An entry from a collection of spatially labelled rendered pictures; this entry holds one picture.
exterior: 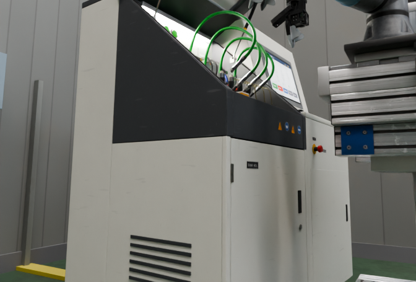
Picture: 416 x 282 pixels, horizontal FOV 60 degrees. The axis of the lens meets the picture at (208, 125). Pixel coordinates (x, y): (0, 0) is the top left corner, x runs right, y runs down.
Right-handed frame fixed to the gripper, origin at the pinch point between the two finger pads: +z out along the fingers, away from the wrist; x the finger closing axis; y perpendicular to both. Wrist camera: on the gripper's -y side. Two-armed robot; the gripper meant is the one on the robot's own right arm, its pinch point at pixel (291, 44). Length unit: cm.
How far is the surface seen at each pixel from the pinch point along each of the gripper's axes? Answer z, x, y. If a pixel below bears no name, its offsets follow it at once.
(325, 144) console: 40, 50, -3
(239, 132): 43, -39, -3
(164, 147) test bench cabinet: 48, -47, -30
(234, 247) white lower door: 81, -42, -3
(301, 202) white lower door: 69, 14, -3
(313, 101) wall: -13, 181, -57
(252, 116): 36.1, -29.5, -2.9
